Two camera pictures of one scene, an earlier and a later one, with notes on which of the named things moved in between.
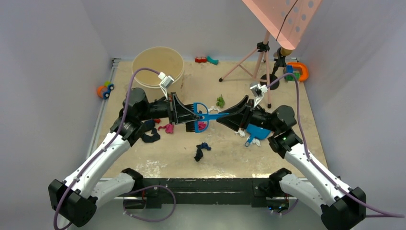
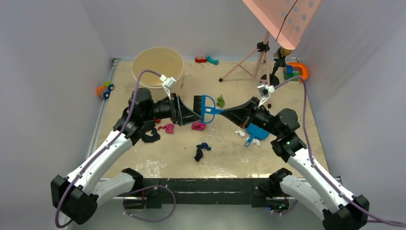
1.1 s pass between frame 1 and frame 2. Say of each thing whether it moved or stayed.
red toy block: stayed
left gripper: stayed
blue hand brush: moved
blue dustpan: stayed
